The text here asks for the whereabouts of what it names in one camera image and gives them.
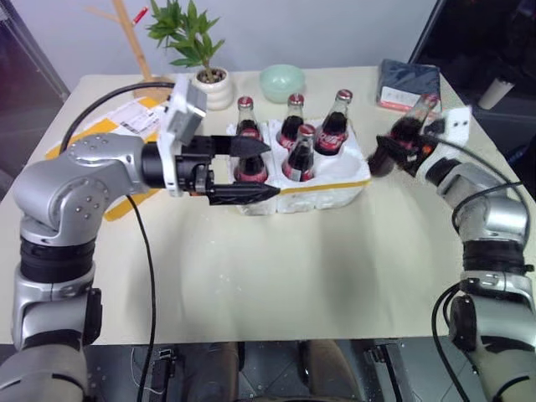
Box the dark blue packet with label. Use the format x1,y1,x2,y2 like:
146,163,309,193
374,58,441,113

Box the pale green bowl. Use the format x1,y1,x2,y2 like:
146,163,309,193
258,64,307,103

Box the green plant in white pot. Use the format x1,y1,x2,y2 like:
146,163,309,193
145,0,235,111

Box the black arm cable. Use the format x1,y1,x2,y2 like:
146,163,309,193
430,140,536,402
59,81,179,402

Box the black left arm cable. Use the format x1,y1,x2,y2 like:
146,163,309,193
59,81,179,402

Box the white foam crate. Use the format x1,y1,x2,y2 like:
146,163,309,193
225,118,373,218

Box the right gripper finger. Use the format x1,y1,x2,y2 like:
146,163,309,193
375,133,422,163

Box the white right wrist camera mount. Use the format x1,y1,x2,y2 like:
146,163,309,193
437,106,473,147

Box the wooden branch stand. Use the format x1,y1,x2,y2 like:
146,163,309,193
85,0,176,87

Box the glass cola bottle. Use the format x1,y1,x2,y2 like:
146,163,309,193
281,124,317,183
232,154,270,184
236,95,264,142
313,89,353,157
278,92,306,150
367,92,441,180

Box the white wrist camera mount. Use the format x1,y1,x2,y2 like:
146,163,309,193
157,74,209,198
437,106,473,147

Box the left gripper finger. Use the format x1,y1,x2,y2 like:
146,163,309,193
207,182,281,207
211,134,271,160

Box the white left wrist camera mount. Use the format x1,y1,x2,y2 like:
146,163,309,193
157,74,209,198

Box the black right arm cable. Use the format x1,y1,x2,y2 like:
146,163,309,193
430,140,536,402

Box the black metal bracket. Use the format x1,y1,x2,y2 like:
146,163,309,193
150,346,176,402
363,341,405,402

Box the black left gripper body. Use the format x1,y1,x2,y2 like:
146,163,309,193
174,136,216,197

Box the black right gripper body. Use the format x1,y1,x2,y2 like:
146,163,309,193
400,120,447,177

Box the brown rounded shape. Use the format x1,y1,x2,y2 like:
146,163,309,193
297,338,363,402

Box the white cup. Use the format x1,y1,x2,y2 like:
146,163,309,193
477,76,517,111

